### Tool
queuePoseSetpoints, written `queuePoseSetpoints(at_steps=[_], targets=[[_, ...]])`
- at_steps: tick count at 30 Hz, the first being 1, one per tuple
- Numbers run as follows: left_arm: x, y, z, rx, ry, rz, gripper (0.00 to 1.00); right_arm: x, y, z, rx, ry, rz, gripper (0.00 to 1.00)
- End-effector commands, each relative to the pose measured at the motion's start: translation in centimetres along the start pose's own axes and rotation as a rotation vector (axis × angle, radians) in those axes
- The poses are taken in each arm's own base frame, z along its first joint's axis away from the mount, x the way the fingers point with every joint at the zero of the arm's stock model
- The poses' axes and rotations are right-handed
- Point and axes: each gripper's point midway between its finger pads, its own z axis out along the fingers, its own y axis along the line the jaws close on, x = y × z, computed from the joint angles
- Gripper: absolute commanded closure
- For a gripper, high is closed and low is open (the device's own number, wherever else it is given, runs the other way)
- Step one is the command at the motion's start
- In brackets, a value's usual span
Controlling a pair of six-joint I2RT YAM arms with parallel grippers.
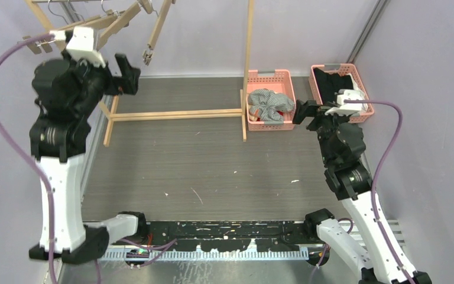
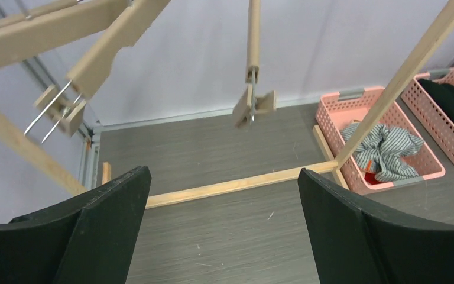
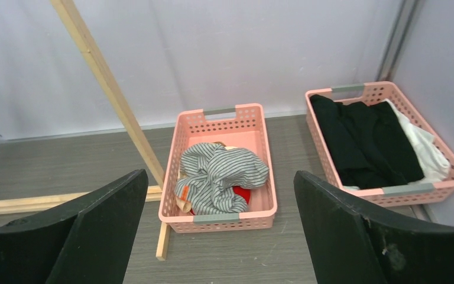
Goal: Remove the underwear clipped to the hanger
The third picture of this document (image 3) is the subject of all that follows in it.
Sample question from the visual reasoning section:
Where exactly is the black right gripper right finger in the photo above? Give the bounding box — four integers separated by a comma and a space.
293, 170, 454, 283

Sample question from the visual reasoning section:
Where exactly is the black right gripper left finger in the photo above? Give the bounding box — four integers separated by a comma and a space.
0, 169, 148, 283

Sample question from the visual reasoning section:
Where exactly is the red underwear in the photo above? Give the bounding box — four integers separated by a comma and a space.
190, 186, 251, 215

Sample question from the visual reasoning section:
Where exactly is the grey striped boxer underwear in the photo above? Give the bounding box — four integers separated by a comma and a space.
173, 143, 270, 206

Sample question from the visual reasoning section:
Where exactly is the beige underwear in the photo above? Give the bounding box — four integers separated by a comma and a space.
176, 141, 251, 215

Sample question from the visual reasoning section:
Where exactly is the pink basket with clothes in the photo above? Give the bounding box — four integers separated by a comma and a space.
305, 81, 454, 207

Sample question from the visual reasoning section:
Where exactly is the black folded garment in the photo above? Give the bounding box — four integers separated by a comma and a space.
309, 95, 424, 189

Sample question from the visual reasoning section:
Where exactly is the white cloth in basket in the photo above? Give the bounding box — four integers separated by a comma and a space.
345, 99, 450, 190

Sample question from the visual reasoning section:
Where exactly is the empty pink plastic basket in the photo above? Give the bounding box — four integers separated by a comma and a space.
158, 104, 278, 233

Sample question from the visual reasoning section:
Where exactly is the wooden clothes rack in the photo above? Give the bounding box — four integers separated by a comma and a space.
0, 0, 172, 262

